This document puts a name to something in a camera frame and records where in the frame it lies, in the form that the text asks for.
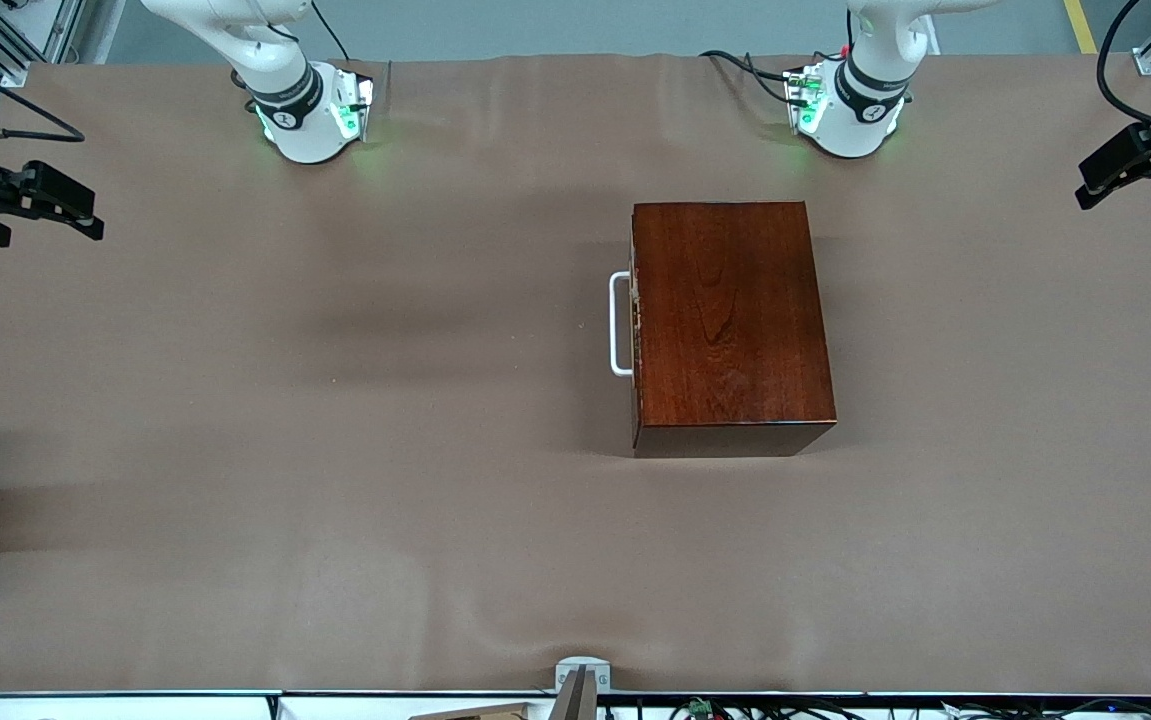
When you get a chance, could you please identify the brown table cover sheet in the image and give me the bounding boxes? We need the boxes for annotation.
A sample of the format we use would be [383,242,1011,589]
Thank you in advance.
[0,55,1151,697]

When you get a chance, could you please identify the dark wooden cabinet box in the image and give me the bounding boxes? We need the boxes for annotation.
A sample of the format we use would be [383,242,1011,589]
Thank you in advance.
[630,200,838,459]

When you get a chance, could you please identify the brown cardboard piece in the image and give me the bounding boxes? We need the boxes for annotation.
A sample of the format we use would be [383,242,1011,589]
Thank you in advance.
[409,702,538,720]

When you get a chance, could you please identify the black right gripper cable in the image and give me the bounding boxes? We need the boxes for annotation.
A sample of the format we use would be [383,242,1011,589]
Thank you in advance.
[0,45,86,143]

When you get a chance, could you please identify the black right arm base cable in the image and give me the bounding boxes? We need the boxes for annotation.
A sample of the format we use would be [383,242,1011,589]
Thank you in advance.
[309,0,352,63]

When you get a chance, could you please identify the black left arm base cables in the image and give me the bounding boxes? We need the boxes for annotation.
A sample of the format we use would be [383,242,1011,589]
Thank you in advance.
[699,47,818,109]

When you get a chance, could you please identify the white table edge rail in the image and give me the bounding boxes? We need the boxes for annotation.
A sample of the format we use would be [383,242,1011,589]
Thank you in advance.
[0,689,1151,720]

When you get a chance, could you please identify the black cable bundle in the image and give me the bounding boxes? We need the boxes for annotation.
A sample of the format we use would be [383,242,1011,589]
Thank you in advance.
[603,696,1151,720]

